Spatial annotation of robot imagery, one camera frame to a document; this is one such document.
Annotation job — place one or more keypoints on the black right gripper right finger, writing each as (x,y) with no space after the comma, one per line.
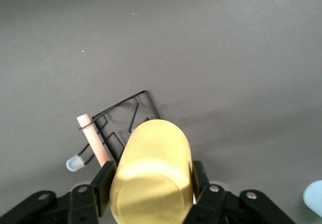
(221,209)

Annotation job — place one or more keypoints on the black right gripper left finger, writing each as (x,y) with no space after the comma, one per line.
(80,204)

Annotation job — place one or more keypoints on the yellow plastic cup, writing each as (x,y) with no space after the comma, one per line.
(151,171)

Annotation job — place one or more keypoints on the light blue plastic cup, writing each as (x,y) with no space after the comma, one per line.
(314,198)

